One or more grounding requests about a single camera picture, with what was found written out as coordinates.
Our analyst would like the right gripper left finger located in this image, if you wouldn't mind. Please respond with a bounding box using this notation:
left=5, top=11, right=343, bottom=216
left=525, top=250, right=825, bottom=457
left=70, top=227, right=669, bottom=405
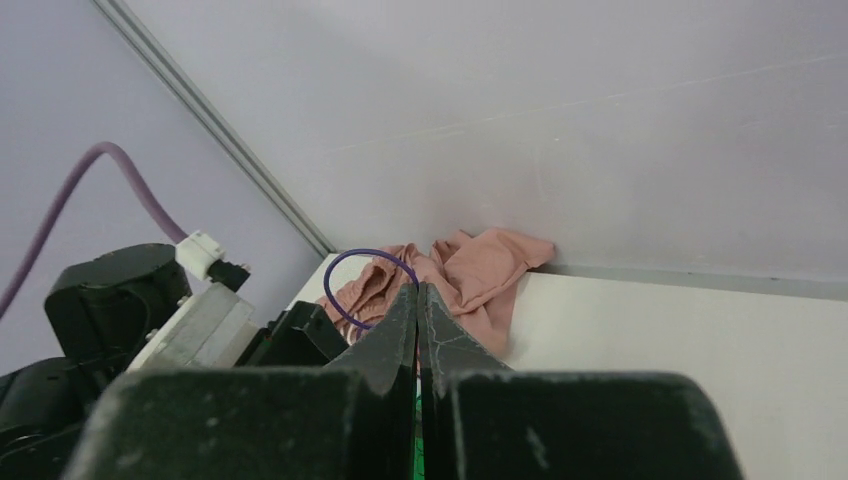
left=63, top=286, right=418, bottom=479

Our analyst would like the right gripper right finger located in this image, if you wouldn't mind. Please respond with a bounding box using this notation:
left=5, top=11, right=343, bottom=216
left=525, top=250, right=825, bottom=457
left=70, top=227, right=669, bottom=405
left=417, top=283, right=743, bottom=479

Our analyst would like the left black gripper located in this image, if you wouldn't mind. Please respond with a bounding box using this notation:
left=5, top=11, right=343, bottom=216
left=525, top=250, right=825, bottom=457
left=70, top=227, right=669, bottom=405
left=235, top=301, right=349, bottom=367

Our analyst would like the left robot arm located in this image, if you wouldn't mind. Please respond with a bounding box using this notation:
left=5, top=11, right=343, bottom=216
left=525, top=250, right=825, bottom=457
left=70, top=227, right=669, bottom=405
left=1, top=244, right=347, bottom=479

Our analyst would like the green plastic bin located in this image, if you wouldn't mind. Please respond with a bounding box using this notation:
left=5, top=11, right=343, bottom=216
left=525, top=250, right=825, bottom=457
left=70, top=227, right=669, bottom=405
left=413, top=393, right=426, bottom=480

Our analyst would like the pink crumpled garment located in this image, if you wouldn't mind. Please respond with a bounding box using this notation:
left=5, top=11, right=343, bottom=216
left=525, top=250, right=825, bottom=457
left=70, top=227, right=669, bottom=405
left=317, top=228, right=555, bottom=358

